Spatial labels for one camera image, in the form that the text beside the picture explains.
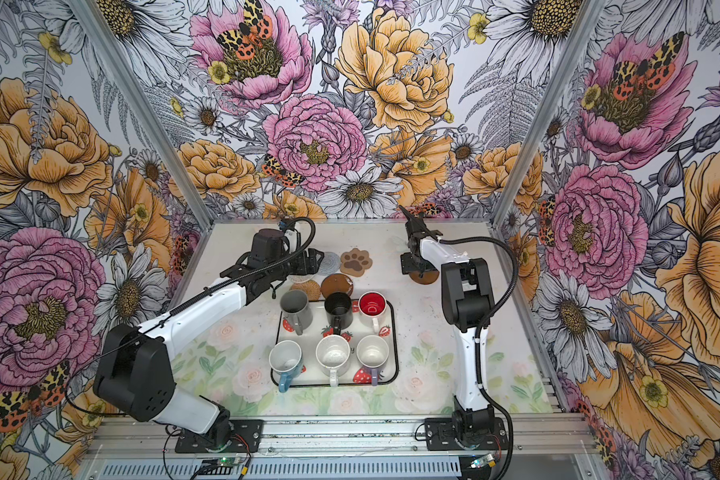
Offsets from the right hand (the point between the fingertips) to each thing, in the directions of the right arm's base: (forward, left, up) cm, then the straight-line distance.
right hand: (421, 274), depth 105 cm
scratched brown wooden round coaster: (-3, +29, 0) cm, 29 cm away
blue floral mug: (-29, +42, +2) cm, 51 cm away
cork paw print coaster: (+6, +23, 0) cm, 24 cm away
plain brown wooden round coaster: (0, -3, -1) cm, 3 cm away
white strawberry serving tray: (-32, +22, -1) cm, 39 cm away
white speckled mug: (-27, +29, +1) cm, 39 cm away
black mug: (-15, +27, +3) cm, 31 cm away
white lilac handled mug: (-27, +17, 0) cm, 32 cm away
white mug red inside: (-13, +17, +3) cm, 22 cm away
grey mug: (-15, +40, +4) cm, 43 cm away
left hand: (-7, +34, +17) cm, 39 cm away
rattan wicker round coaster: (-4, +38, 0) cm, 38 cm away
